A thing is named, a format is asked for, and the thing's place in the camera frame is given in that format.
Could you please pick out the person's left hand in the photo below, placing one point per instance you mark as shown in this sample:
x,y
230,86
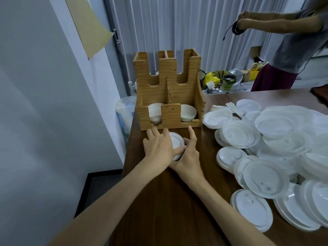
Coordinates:
x,y
157,151

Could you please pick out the person's right hand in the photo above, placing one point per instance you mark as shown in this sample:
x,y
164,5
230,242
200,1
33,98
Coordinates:
x,y
189,163

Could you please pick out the person's left thumb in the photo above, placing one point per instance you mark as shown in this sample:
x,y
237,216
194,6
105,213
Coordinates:
x,y
180,151

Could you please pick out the person's left little finger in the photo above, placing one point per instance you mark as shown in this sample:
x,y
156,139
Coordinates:
x,y
145,144

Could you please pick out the person's right thumb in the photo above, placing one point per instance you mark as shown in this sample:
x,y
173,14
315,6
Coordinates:
x,y
186,142

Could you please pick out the person's left middle finger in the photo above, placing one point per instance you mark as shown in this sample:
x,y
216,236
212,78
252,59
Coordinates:
x,y
156,132

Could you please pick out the small white lid stack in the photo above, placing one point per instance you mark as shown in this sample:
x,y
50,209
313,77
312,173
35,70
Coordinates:
x,y
176,141

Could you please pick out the person's right forearm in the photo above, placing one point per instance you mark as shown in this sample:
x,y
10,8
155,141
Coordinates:
x,y
225,215

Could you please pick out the person's left forearm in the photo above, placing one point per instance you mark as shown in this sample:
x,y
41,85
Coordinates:
x,y
110,207

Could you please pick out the white lids in organizer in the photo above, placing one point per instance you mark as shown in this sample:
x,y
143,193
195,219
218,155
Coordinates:
x,y
155,112
188,112

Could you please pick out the clear plastic bag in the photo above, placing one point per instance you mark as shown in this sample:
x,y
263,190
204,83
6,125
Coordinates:
x,y
125,115

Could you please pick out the wooden lid organizer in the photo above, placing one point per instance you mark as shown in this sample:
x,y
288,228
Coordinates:
x,y
169,84

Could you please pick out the yellow plastic bag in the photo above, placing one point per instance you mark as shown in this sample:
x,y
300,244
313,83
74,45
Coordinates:
x,y
211,78

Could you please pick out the green mesh basket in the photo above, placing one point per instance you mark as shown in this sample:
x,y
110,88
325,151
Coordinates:
x,y
228,83

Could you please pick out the grey bowl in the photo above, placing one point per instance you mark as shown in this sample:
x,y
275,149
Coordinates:
x,y
236,75

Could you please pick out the pile of white plastic lids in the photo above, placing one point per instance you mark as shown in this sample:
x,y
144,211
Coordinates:
x,y
271,156

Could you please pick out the small cardboard box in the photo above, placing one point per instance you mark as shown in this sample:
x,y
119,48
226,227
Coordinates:
x,y
245,75

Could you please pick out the yellow container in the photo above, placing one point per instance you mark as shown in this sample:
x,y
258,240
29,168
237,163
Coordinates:
x,y
256,71

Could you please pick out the white curtain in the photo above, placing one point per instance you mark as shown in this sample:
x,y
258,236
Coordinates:
x,y
192,30

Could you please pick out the brown paper sheet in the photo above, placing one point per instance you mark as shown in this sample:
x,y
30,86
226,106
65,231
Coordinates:
x,y
87,25

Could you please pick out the dark brown object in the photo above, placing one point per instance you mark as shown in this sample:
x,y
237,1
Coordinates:
x,y
320,94

